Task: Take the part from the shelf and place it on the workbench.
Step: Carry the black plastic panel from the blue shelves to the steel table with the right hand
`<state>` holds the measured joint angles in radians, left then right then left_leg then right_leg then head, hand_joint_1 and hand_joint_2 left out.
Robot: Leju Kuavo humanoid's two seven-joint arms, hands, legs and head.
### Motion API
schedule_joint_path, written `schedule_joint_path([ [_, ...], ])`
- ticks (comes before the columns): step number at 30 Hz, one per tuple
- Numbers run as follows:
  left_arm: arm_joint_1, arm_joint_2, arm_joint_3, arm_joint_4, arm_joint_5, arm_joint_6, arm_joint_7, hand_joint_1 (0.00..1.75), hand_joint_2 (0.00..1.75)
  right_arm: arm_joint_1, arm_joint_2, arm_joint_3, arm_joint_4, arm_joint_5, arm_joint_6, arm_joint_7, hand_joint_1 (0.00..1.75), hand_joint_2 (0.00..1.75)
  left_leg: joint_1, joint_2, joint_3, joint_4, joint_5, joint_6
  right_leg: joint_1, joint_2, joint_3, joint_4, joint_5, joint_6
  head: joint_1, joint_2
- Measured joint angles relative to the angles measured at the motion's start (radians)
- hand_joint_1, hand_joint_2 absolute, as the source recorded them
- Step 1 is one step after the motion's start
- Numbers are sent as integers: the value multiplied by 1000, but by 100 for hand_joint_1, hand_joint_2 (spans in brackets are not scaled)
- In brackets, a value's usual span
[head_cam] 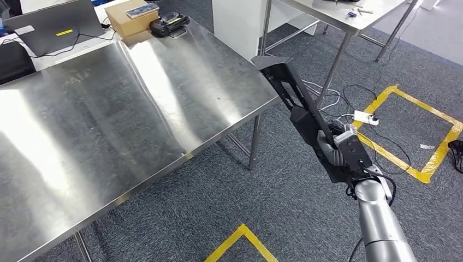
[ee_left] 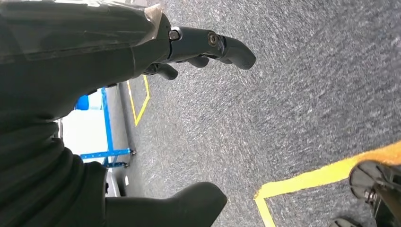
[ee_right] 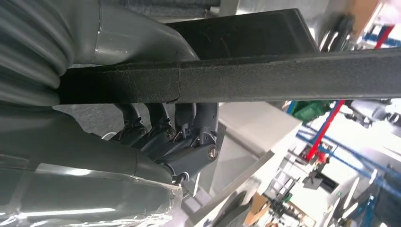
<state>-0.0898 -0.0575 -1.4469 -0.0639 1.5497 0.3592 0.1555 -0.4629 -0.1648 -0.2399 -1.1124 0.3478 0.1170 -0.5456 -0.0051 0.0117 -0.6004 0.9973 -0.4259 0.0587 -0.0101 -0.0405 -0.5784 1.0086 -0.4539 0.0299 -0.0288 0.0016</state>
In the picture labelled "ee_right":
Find stainless steel workbench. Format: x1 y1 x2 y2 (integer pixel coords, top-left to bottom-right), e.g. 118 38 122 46
183 102 302 227

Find brown cardboard box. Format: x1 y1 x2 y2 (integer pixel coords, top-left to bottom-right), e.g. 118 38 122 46
244 192 270 226
355 0 380 30

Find green box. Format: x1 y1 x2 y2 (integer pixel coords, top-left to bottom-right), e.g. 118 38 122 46
289 100 333 123

